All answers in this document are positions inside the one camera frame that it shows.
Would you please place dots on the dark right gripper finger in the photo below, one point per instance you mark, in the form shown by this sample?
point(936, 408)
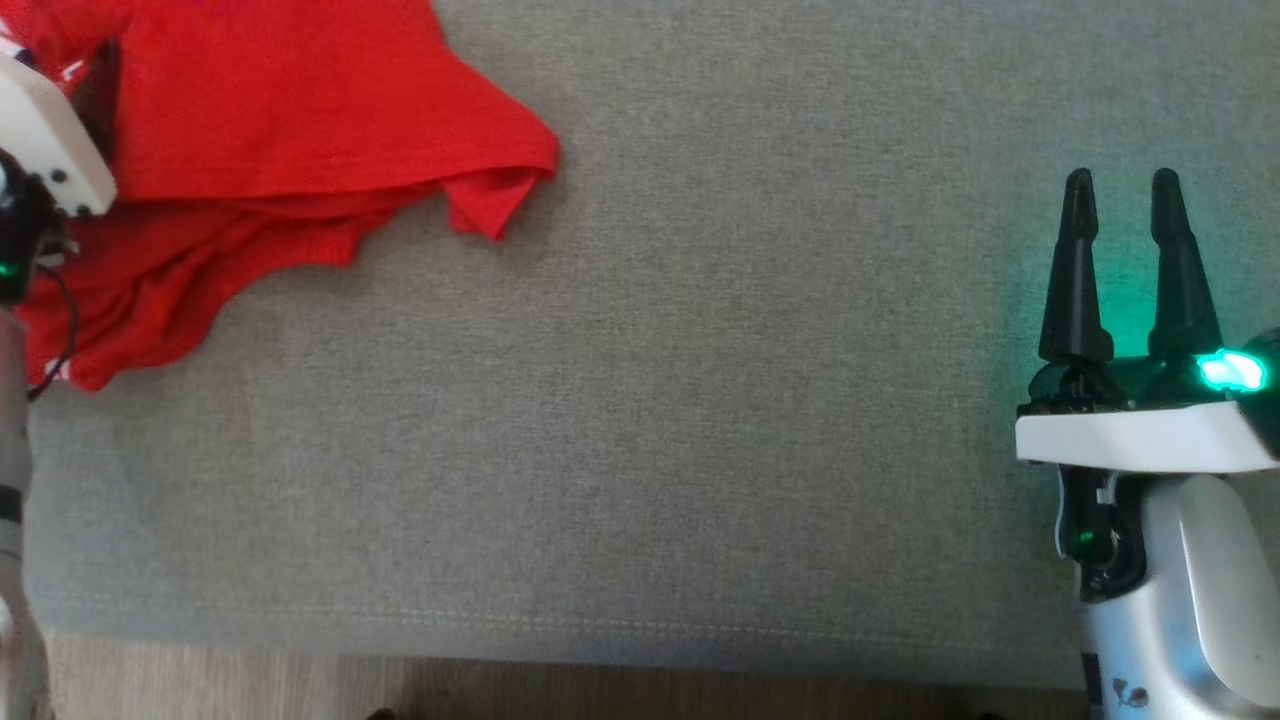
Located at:
point(1183, 290)
point(1075, 290)

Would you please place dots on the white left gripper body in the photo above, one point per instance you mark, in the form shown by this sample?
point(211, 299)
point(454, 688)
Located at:
point(45, 140)

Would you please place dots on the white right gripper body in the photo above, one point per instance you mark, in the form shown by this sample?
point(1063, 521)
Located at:
point(1130, 438)

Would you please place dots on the red white lettered jersey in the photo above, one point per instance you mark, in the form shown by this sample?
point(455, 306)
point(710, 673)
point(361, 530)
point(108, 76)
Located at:
point(300, 120)

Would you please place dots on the grey sofa seat cushion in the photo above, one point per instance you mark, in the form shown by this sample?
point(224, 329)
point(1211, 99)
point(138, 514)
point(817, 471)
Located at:
point(700, 350)

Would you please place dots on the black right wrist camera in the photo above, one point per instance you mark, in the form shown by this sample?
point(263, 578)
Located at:
point(1268, 400)

